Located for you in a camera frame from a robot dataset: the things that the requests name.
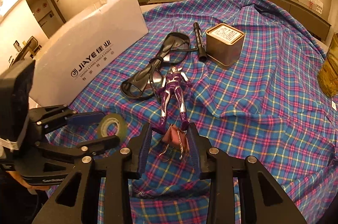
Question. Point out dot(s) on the square metal tin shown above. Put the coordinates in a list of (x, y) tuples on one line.
[(224, 44)]

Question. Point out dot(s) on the purple silver action figure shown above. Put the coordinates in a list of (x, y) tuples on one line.
[(171, 85)]

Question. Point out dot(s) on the small pink pouch keychain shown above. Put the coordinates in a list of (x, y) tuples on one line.
[(176, 138)]

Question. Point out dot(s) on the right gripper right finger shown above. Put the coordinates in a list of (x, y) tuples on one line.
[(204, 155)]

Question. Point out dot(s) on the white foam box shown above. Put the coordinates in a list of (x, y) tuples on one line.
[(83, 47)]

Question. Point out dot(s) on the plaid cloth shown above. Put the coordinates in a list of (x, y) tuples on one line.
[(268, 104)]

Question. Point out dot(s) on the black goggles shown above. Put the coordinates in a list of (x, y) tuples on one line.
[(144, 83)]

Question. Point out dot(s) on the clear tape roll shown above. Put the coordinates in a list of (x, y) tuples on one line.
[(112, 123)]

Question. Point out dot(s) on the dining table with chairs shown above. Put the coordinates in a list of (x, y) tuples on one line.
[(31, 47)]

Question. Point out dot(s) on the black marker pen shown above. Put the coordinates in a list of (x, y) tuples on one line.
[(202, 55)]

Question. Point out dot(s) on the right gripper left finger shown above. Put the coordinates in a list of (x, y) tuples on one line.
[(135, 163)]

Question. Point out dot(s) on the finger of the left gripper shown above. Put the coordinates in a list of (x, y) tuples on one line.
[(85, 119)]

